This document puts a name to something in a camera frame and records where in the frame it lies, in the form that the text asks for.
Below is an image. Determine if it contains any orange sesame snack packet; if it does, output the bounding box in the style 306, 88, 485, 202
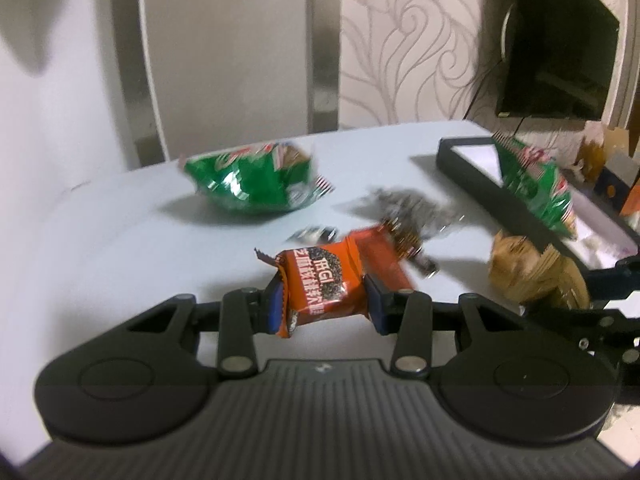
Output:
255, 234, 371, 340

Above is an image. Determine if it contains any black wall television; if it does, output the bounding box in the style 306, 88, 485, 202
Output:
495, 0, 622, 122

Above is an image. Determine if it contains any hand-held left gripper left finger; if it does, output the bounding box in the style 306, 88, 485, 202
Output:
125, 275, 287, 378

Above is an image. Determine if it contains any plain brown cardboard piece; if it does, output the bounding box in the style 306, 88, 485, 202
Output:
600, 127, 632, 162

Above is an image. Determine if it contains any black rectangular box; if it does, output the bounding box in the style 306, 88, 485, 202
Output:
436, 135, 640, 272

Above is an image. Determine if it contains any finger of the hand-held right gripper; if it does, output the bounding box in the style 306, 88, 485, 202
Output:
521, 307, 640, 367
585, 254, 640, 309

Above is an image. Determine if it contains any tan peanut packet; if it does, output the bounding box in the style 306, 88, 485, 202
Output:
487, 230, 592, 311

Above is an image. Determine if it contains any small dark wrapper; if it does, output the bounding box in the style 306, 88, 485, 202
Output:
407, 252, 440, 279

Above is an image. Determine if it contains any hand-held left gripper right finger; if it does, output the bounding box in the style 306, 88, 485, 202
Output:
364, 274, 526, 378

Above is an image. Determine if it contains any small silver wrapper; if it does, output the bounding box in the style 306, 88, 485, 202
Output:
287, 226, 339, 244

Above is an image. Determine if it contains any silver brown candy wrapper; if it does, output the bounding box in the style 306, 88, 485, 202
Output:
350, 187, 467, 242

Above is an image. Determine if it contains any green cracker bag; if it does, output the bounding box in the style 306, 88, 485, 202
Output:
492, 132, 579, 241
180, 142, 335, 214

